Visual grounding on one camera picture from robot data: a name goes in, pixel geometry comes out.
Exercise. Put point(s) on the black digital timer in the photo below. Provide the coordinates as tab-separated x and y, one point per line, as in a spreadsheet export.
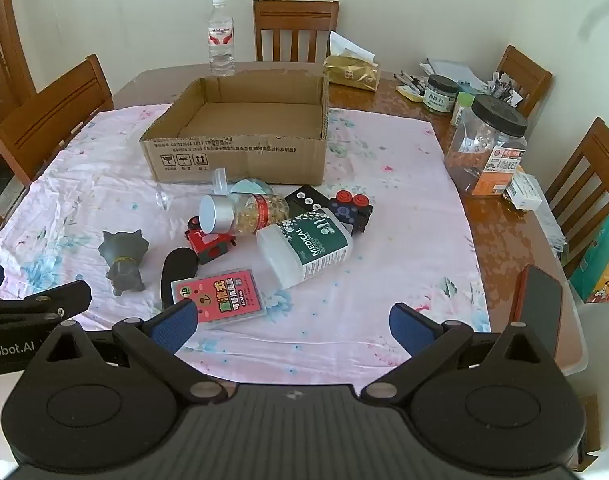
304	197

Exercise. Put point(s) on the yellow sticky notes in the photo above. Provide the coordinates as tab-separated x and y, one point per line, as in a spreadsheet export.
408	92

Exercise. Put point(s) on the pink floral tablecloth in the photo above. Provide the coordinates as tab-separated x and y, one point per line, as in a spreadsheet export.
384	210

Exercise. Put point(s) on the stack of papers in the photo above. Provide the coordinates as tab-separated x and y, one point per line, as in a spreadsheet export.
454	67

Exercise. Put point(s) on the grey toy figure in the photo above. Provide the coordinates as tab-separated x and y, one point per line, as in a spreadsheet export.
122	260

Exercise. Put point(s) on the small jar with black lid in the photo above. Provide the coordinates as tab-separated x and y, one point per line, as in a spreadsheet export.
440	95

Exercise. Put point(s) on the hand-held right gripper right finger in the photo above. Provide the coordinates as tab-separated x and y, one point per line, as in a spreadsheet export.
409	325

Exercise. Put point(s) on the small bottle with green lid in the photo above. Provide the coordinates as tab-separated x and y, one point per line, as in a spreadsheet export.
462	110

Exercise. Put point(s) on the wooden dining chair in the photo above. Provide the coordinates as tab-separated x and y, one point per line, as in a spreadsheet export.
527	77
594	160
294	10
49	110

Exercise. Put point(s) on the white bottle with green label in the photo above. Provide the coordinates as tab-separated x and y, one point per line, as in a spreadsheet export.
309	247

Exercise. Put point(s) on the white medicine box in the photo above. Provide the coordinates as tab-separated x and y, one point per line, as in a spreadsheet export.
524	192

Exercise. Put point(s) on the clear plastic cup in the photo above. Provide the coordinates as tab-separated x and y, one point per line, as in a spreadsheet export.
222	180

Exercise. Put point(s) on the pink card case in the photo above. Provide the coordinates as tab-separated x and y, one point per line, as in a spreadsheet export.
224	295

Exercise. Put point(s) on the gold tissue pack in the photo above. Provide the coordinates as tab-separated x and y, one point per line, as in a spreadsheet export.
352	72

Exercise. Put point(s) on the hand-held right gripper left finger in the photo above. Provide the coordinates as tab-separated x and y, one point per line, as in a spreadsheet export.
179	322

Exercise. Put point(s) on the black oval pad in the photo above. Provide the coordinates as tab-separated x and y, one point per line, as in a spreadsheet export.
177	265

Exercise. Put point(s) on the large clear jar black lid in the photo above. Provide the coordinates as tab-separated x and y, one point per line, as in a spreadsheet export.
484	150

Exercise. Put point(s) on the clear plastic water bottle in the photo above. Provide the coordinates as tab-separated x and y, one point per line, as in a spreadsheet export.
220	35

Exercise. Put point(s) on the pen holder with pens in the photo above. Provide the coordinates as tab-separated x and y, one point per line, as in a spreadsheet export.
504	90

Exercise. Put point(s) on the cardboard box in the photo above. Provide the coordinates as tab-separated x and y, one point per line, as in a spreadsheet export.
234	155

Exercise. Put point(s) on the bunch of black pens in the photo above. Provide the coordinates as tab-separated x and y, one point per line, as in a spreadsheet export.
409	80

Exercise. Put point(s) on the red toy car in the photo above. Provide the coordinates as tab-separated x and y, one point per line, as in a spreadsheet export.
209	247

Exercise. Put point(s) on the black toy with red caps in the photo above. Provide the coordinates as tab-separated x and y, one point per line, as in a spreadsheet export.
352	210

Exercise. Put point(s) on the smartphone in red case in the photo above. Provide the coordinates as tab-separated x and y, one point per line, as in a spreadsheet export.
539	305

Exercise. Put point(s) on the colourful printed box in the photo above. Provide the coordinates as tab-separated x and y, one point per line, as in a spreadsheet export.
599	260

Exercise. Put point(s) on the capsule bottle with silver cap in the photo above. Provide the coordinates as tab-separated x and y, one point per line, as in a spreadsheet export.
254	212

